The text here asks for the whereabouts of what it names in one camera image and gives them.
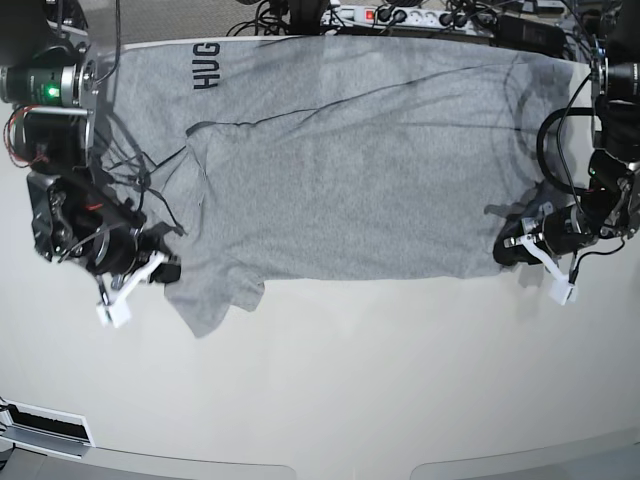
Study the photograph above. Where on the white power strip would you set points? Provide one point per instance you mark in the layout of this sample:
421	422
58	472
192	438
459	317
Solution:
413	19

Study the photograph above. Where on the white slotted bracket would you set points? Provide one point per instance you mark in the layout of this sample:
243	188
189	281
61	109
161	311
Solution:
44	430

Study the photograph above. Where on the black power adapter box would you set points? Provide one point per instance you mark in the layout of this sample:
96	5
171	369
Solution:
526	35

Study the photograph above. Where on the grey t-shirt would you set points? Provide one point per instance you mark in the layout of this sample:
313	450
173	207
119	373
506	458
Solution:
328	158

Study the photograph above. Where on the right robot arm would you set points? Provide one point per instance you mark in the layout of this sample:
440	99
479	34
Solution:
51	77

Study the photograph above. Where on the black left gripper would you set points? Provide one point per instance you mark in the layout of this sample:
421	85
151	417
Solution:
562	232

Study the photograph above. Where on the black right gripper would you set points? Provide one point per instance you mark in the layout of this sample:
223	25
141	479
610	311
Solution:
117	252

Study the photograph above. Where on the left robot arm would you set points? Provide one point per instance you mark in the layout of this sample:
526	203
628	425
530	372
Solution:
608	207

